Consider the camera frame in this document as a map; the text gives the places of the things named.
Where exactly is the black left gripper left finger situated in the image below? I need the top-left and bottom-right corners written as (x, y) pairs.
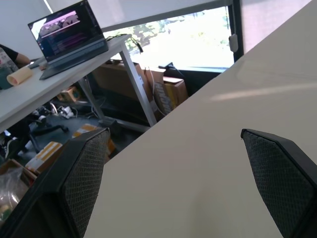
top-left (0, 127), bottom-right (110, 238)

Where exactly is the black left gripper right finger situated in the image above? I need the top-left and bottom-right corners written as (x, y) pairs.
top-left (240, 128), bottom-right (317, 238)

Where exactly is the white and orange carton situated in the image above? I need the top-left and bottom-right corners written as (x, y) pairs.
top-left (25, 141), bottom-right (63, 174)
top-left (71, 123), bottom-right (116, 159)

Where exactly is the black office chair base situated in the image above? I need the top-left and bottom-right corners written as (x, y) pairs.
top-left (24, 116), bottom-right (69, 153)

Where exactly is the open cardboard box with plastic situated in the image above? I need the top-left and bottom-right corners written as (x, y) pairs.
top-left (0, 159), bottom-right (38, 225)

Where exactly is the small box with green circle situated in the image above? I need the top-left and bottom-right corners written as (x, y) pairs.
top-left (57, 87), bottom-right (82, 102)

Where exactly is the white office desk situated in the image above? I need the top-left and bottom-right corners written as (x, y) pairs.
top-left (0, 34), bottom-right (158, 132)

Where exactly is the large brown cardboard box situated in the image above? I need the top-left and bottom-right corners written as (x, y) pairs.
top-left (93, 61), bottom-right (147, 102)

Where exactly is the dark green container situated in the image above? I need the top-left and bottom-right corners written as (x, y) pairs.
top-left (0, 66), bottom-right (14, 90)

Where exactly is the yellow printed cardboard box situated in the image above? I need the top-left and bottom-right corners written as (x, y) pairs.
top-left (153, 76), bottom-right (189, 116)

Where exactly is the dark open laptop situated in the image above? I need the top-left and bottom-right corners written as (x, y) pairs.
top-left (27, 0), bottom-right (109, 81)

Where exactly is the seated person in black shirt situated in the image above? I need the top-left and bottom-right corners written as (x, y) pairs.
top-left (0, 44), bottom-right (31, 72)

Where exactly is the white blind cord weight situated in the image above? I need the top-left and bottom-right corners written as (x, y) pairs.
top-left (228, 34), bottom-right (238, 52)

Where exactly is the black cable on desk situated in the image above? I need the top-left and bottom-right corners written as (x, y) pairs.
top-left (105, 34), bottom-right (144, 53)

